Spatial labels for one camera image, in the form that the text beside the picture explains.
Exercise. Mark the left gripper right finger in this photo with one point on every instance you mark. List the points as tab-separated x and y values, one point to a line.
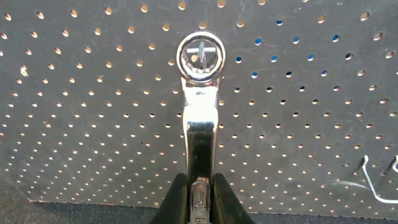
225	202

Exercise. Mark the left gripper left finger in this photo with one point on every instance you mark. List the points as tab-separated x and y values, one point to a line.
177	202

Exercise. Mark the wrench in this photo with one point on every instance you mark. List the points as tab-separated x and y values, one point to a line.
200	105

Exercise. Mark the black pegboard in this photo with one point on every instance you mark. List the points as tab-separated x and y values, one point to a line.
93	93

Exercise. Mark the metal hook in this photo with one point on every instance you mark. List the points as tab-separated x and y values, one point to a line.
371	186
202	49

